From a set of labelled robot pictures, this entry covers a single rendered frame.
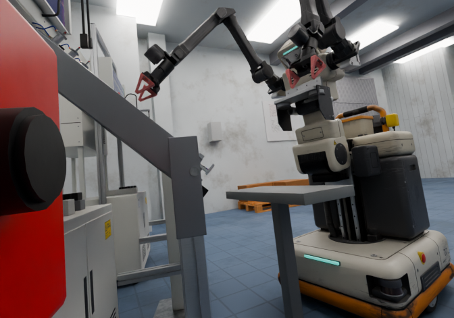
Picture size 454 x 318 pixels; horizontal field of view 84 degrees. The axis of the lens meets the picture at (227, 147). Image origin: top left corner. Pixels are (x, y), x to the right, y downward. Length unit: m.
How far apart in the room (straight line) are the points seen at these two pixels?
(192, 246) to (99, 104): 0.30
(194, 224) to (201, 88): 4.89
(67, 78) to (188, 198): 0.30
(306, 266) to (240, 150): 4.08
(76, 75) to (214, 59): 5.18
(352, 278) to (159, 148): 1.03
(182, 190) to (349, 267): 0.97
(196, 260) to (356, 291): 0.94
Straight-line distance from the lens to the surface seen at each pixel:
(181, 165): 0.44
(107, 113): 0.51
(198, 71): 5.40
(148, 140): 0.49
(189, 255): 0.46
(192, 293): 0.48
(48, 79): 0.19
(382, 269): 1.23
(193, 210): 0.44
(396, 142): 1.46
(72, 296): 0.80
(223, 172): 5.07
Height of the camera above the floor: 0.69
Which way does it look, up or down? 6 degrees up
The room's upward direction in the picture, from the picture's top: 6 degrees counter-clockwise
